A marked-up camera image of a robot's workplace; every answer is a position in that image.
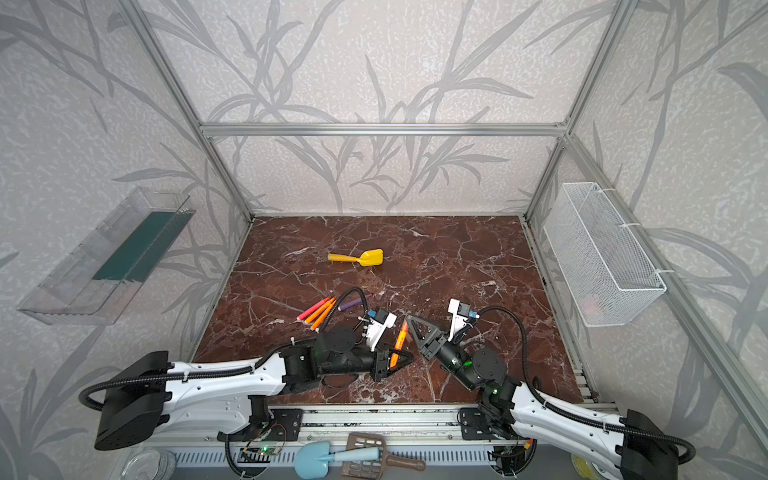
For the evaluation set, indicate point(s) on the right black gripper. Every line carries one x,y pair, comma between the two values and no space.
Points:
438,345

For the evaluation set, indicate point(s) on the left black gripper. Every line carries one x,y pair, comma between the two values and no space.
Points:
381,361

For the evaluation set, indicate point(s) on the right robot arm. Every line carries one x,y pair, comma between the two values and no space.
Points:
623,447

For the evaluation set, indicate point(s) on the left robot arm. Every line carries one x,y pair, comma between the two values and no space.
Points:
155,395

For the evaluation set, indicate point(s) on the purple highlighter pen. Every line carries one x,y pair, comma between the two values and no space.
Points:
350,304

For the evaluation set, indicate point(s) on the orange highlighter pen upper group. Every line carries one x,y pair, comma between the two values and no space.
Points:
314,316

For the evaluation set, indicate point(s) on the pink highlighter pen upper group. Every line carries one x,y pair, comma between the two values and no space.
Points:
311,310

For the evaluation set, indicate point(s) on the yellow toy shovel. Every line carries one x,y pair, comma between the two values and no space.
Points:
366,259

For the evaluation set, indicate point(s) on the brown toy spatula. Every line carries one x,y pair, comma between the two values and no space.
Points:
375,469

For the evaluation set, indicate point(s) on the light blue toy shovel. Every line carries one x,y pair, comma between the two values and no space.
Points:
313,459

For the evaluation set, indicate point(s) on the yellow green tape roll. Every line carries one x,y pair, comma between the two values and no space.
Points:
584,469

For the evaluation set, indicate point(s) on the clear round lid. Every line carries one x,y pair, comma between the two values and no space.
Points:
151,464

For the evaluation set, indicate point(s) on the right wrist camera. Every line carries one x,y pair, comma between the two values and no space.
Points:
463,319

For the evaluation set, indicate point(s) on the aluminium front rail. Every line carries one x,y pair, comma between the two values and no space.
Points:
400,424

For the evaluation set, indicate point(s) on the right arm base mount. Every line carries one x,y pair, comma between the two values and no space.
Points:
475,425

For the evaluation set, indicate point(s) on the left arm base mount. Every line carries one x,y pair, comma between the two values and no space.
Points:
270,423

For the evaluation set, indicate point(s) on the white wire mesh basket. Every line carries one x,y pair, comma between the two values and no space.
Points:
609,275

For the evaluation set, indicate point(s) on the clear plastic wall bin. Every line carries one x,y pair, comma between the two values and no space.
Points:
96,282

